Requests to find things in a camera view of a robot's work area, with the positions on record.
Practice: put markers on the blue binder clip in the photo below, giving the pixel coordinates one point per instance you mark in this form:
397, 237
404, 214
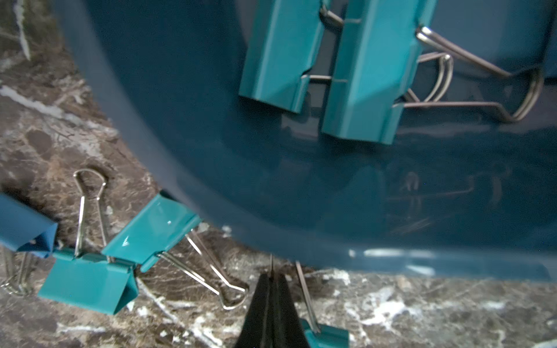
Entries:
25, 234

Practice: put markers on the dark teal storage box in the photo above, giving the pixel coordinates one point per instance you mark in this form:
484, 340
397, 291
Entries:
458, 192

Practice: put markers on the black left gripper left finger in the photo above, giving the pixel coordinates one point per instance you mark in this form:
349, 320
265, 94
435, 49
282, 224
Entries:
257, 329

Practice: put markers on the teal binder clip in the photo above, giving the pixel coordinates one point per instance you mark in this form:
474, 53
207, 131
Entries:
159, 227
283, 47
91, 281
381, 45
319, 335

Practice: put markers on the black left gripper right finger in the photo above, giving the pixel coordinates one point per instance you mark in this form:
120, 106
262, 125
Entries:
287, 329

